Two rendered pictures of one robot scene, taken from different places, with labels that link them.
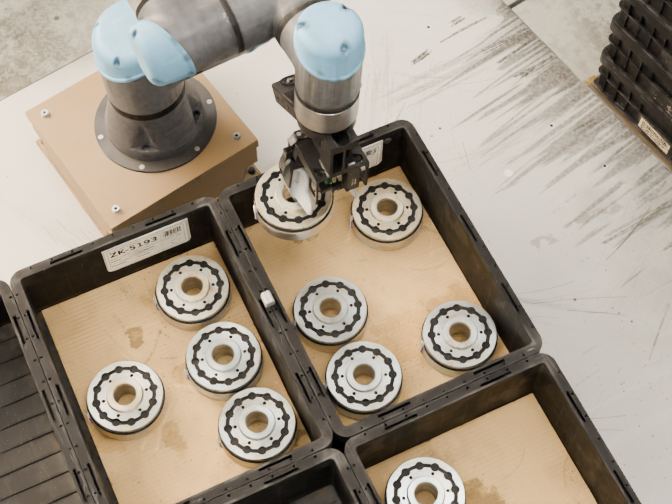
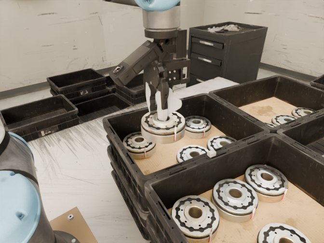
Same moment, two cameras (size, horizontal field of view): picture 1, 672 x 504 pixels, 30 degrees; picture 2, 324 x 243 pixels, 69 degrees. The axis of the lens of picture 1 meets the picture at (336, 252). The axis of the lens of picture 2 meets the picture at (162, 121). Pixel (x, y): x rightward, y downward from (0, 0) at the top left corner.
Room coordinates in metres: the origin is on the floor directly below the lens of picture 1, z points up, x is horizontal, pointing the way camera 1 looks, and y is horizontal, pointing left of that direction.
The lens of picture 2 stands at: (0.86, 0.52, 1.29)
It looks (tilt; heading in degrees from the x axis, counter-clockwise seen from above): 31 degrees down; 267
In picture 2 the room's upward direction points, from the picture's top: straight up
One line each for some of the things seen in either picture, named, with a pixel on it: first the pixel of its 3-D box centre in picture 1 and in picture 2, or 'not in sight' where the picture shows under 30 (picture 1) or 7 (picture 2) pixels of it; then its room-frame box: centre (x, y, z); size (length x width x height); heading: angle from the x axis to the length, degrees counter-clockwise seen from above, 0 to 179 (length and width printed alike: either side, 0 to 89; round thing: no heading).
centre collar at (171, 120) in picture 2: (293, 193); (163, 118); (0.83, 0.06, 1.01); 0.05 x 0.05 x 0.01
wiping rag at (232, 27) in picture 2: not in sight; (232, 27); (0.06, -1.90, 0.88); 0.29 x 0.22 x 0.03; 36
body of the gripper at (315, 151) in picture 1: (327, 144); (165, 58); (0.83, 0.01, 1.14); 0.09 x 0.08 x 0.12; 26
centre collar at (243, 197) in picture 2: (223, 355); (235, 193); (0.67, 0.15, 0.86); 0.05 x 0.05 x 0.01
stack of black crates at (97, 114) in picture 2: not in sight; (102, 126); (1.25, -1.03, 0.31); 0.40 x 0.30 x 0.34; 36
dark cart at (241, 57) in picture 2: not in sight; (222, 73); (0.13, -1.79, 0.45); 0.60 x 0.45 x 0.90; 36
